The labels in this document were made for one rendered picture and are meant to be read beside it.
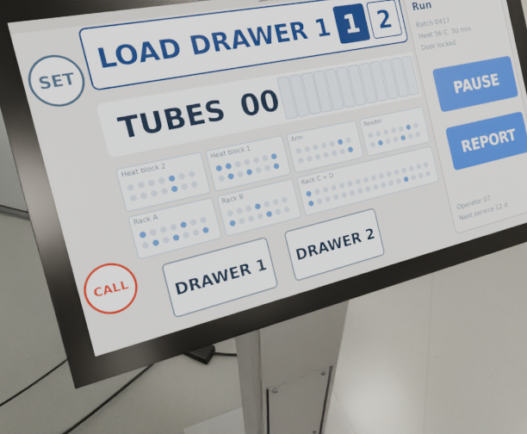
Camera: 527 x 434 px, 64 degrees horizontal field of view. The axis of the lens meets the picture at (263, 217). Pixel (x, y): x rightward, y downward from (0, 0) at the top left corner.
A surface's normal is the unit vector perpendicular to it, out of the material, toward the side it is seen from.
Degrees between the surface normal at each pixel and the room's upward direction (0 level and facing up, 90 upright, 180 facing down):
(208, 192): 50
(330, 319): 90
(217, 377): 0
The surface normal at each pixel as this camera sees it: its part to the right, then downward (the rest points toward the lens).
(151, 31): 0.25, -0.02
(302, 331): 0.35, 0.61
